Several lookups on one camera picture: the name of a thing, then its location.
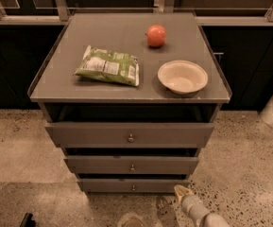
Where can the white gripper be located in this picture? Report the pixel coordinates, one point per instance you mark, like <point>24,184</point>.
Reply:
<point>190,204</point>

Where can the grey bottom drawer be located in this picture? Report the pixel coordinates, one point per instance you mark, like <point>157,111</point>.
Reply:
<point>129,185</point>

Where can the grey drawer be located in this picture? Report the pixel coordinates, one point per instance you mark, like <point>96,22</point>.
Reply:
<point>129,185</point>
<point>129,135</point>
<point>131,164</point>

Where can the grey middle drawer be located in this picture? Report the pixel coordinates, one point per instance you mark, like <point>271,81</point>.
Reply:
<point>131,164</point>

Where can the grey drawer cabinet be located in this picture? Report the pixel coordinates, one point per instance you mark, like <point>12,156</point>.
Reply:
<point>64,97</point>

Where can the grey top drawer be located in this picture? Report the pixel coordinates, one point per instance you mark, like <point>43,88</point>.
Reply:
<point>129,135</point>

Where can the white paper bowl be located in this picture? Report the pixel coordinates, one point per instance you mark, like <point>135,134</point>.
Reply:
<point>182,77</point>

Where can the green snack bag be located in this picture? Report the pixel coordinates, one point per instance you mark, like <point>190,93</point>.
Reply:
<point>109,66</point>

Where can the black object on floor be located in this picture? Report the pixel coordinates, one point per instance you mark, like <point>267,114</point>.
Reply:
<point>28,221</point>

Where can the red apple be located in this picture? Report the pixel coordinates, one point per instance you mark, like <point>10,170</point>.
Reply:
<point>155,36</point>

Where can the metal railing frame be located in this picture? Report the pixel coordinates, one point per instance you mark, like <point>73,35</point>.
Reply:
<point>207,12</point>

